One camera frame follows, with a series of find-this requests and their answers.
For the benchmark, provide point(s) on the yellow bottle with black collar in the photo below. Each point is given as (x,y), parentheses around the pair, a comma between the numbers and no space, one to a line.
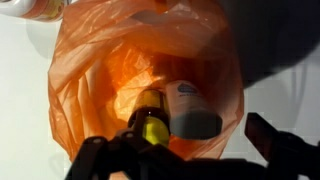
(156,126)

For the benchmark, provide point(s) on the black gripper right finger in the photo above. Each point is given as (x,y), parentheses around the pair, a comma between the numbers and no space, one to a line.
(261,134)

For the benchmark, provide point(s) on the white orange-labelled container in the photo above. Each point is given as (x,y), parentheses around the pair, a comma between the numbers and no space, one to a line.
(37,10)

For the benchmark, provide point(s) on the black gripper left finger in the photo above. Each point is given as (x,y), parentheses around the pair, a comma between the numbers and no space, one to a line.
(139,122)

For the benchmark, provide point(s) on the long white tube container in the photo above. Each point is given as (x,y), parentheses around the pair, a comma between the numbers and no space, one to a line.
(190,115)

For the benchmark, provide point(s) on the orange plastic bag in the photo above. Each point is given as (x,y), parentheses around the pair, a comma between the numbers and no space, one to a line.
(108,51)

